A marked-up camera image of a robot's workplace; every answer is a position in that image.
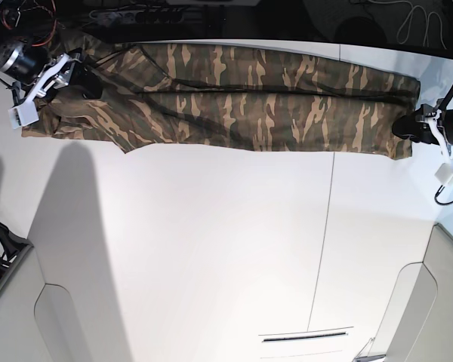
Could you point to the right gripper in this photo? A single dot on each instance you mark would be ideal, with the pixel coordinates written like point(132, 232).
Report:
point(66, 69)

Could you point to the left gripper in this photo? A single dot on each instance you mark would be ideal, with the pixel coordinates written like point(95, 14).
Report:
point(438, 122)

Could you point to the camouflage T-shirt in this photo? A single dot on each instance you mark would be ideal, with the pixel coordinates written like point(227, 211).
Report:
point(229, 96)

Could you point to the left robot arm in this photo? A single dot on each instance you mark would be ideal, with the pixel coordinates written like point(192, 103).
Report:
point(427, 137)

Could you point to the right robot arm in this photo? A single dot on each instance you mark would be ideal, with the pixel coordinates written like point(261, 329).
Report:
point(37, 74)

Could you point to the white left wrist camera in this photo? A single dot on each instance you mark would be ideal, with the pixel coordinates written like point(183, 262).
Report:
point(445, 174)

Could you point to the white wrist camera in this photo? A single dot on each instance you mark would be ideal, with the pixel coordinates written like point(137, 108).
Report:
point(23, 115)
point(445, 174)

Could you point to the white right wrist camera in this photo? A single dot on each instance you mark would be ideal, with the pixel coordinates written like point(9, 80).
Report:
point(23, 115)

